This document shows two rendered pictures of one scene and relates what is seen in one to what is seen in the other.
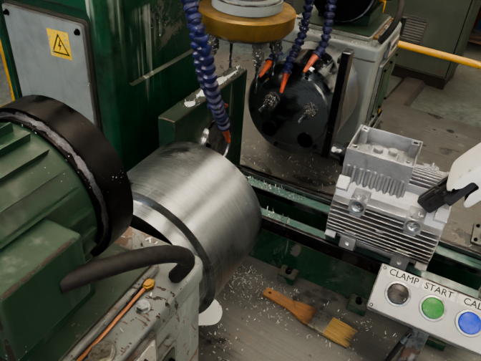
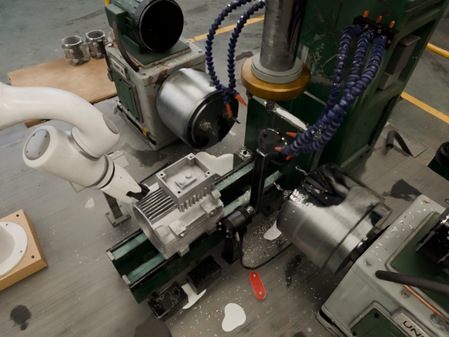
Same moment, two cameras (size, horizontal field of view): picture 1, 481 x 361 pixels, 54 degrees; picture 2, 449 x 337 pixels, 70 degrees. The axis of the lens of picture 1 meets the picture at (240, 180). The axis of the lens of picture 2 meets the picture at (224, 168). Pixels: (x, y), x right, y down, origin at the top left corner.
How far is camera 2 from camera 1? 1.30 m
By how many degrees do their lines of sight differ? 76
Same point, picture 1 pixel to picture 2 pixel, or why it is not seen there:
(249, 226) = (176, 121)
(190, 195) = (180, 83)
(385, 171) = (170, 172)
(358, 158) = (184, 160)
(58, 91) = not seen: hidden behind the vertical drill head
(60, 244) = (114, 11)
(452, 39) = not seen: outside the picture
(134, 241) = (160, 66)
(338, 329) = not seen: hidden behind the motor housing
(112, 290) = (138, 56)
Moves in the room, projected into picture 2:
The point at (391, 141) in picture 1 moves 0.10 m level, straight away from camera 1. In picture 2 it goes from (194, 188) to (222, 212)
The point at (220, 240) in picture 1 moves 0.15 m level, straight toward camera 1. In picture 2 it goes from (165, 101) to (128, 91)
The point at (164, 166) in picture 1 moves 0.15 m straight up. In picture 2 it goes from (200, 78) to (198, 36)
